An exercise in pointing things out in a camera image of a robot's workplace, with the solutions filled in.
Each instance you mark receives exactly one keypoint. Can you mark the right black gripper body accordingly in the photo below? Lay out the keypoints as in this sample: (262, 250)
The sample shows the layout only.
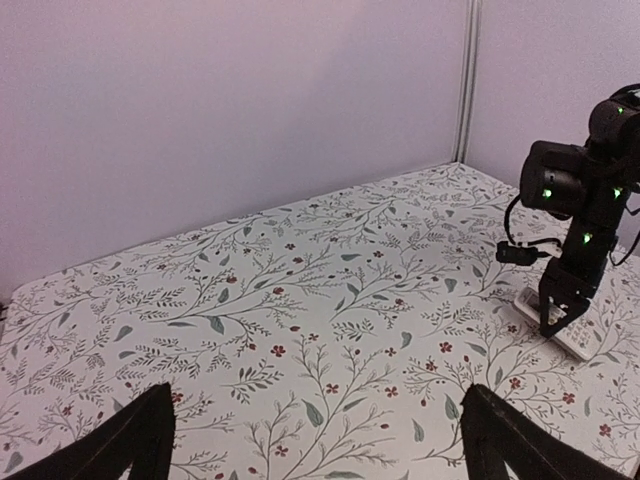
(573, 276)

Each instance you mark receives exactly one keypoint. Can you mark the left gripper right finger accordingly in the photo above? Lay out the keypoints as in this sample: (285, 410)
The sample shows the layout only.
(499, 440)

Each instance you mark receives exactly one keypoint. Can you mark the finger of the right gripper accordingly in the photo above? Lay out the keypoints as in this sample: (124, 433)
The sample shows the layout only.
(558, 309)

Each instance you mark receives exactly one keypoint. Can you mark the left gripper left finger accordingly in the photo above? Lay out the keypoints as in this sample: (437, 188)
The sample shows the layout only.
(138, 439)

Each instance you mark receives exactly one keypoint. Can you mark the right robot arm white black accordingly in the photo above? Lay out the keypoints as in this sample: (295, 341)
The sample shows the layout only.
(589, 186)

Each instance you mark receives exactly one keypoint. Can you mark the floral patterned table mat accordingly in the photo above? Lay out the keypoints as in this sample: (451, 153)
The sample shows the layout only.
(333, 338)

